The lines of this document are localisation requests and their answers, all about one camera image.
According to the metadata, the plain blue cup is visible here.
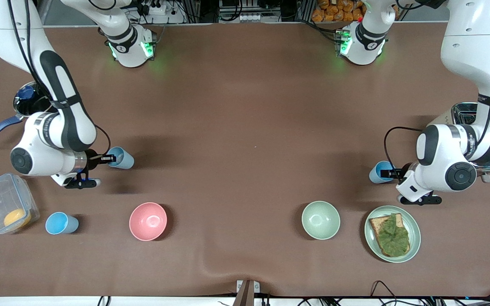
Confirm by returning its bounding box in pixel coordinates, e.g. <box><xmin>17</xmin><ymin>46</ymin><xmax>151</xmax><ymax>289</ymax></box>
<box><xmin>45</xmin><ymin>212</ymin><xmax>79</xmax><ymax>235</ymax></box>
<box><xmin>369</xmin><ymin>161</ymin><xmax>395</xmax><ymax>184</ymax></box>

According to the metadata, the blue cup with white content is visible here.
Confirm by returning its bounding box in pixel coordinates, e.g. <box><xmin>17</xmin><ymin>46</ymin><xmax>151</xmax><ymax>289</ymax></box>
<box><xmin>108</xmin><ymin>147</ymin><xmax>135</xmax><ymax>170</ymax></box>

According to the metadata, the toast slice under lettuce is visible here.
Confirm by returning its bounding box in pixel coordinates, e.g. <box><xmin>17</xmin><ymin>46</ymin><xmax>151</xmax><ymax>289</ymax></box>
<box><xmin>369</xmin><ymin>213</ymin><xmax>411</xmax><ymax>257</ymax></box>

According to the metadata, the pale green plate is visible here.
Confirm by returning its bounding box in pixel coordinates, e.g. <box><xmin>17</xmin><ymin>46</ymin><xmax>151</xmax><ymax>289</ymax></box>
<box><xmin>364</xmin><ymin>206</ymin><xmax>421</xmax><ymax>263</ymax></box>

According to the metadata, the green lettuce leaf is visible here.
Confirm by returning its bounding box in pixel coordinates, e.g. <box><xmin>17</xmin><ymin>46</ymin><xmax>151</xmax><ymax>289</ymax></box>
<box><xmin>377</xmin><ymin>213</ymin><xmax>410</xmax><ymax>257</ymax></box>

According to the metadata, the pink bowl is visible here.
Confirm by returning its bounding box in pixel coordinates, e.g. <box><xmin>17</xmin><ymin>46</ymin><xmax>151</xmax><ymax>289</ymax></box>
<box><xmin>129</xmin><ymin>202</ymin><xmax>167</xmax><ymax>241</ymax></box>

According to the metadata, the beige chrome toaster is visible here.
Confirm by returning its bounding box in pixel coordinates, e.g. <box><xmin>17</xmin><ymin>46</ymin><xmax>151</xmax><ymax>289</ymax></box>
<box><xmin>434</xmin><ymin>102</ymin><xmax>490</xmax><ymax>183</ymax></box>

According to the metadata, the pale green bowl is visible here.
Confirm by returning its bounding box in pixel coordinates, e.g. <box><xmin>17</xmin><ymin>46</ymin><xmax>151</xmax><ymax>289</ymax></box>
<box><xmin>301</xmin><ymin>201</ymin><xmax>341</xmax><ymax>240</ymax></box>

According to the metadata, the glass lid with blue knob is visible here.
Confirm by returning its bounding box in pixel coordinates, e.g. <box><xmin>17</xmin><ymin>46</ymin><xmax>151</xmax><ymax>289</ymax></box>
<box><xmin>14</xmin><ymin>82</ymin><xmax>52</xmax><ymax>119</ymax></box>

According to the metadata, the yellow round food item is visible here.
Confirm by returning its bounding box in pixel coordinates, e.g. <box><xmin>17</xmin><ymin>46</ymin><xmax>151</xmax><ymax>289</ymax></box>
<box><xmin>3</xmin><ymin>208</ymin><xmax>32</xmax><ymax>228</ymax></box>

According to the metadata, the brown table cover mat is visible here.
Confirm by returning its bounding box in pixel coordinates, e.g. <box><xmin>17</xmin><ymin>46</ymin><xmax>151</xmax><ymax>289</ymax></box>
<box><xmin>0</xmin><ymin>21</ymin><xmax>490</xmax><ymax>298</ymax></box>

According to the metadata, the white power strip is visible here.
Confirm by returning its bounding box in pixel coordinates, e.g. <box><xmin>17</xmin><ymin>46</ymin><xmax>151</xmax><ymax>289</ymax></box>
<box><xmin>142</xmin><ymin>0</ymin><xmax>178</xmax><ymax>16</ymax></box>

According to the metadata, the orange snack packets pile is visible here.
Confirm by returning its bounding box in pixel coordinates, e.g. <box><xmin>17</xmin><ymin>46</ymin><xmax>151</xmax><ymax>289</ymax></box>
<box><xmin>312</xmin><ymin>0</ymin><xmax>365</xmax><ymax>23</ymax></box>

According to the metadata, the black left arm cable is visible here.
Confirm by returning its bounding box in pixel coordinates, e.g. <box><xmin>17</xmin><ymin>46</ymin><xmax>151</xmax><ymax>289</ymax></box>
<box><xmin>383</xmin><ymin>0</ymin><xmax>490</xmax><ymax>173</ymax></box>

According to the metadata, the black looped cable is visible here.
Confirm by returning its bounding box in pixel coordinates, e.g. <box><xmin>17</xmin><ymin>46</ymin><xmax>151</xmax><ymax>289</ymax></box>
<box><xmin>370</xmin><ymin>280</ymin><xmax>398</xmax><ymax>306</ymax></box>

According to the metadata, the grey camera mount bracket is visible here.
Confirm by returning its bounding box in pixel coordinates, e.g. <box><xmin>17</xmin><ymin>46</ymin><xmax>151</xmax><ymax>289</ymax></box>
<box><xmin>235</xmin><ymin>280</ymin><xmax>261</xmax><ymax>306</ymax></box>

